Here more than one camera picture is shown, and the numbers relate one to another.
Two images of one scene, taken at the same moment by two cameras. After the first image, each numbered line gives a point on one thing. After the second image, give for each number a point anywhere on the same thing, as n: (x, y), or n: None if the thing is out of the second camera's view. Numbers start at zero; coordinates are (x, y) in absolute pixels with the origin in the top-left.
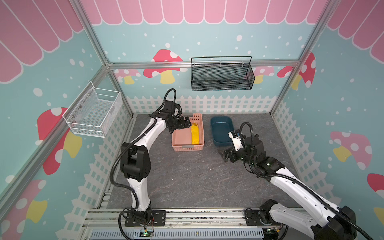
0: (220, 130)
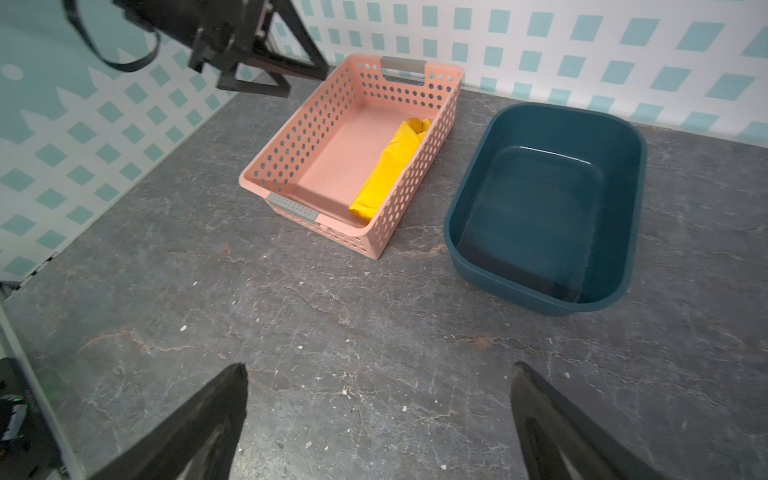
0: (545, 213)
